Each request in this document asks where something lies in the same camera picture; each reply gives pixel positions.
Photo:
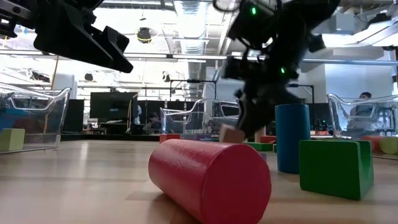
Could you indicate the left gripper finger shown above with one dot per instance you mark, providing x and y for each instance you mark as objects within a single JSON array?
[
  {"x": 71, "y": 37},
  {"x": 118, "y": 46}
]

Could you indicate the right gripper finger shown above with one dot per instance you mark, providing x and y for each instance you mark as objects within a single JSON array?
[
  {"x": 273, "y": 109},
  {"x": 250, "y": 112}
]

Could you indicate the natural wood cylinder block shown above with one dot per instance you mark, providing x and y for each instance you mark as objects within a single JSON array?
[{"x": 260, "y": 135}]

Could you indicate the coral rectangular block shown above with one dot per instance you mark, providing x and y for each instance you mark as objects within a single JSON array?
[{"x": 268, "y": 139}]

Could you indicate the blue cylinder block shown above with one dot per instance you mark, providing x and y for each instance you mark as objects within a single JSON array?
[{"x": 292, "y": 138}]

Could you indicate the purple long block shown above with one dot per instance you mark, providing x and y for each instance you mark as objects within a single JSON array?
[{"x": 199, "y": 137}]

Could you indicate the blue arch block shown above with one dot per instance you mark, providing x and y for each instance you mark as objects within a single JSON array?
[{"x": 12, "y": 118}]

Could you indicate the orange-red cylinder block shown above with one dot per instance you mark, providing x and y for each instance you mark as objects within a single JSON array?
[{"x": 371, "y": 143}]

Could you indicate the light green arch block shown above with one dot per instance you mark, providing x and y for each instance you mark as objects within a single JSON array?
[{"x": 12, "y": 140}]

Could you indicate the light green cylinder block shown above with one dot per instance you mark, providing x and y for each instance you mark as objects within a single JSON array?
[{"x": 389, "y": 145}]

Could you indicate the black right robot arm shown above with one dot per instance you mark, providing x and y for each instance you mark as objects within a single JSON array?
[{"x": 317, "y": 15}]

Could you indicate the black ceiling dome fixture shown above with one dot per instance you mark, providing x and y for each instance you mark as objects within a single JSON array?
[{"x": 144, "y": 35}]

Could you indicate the clear plastic bin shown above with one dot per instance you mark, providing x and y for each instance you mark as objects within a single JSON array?
[
  {"x": 199, "y": 115},
  {"x": 348, "y": 105},
  {"x": 37, "y": 102}
]

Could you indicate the black monitor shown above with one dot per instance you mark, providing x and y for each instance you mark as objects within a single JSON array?
[{"x": 112, "y": 107}]

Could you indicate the red cylinder block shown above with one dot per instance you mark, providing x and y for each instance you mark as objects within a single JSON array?
[{"x": 211, "y": 177}]

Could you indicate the person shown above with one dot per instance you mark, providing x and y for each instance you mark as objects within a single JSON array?
[
  {"x": 365, "y": 107},
  {"x": 153, "y": 119}
]

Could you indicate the green thick block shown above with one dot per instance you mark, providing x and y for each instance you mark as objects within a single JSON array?
[{"x": 332, "y": 169}]

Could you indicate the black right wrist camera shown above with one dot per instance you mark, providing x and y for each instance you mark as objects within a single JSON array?
[{"x": 234, "y": 70}]

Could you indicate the silver air duct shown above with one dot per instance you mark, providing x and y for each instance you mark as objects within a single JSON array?
[{"x": 192, "y": 25}]

